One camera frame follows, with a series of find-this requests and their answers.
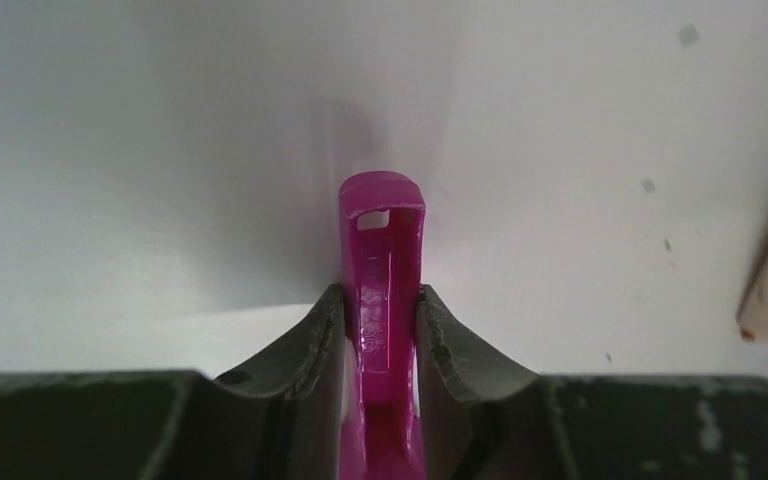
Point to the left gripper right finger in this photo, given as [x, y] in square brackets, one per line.
[485, 416]

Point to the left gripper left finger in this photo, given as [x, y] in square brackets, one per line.
[275, 416]

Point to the magenta plastic scoop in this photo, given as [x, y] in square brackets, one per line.
[381, 216]

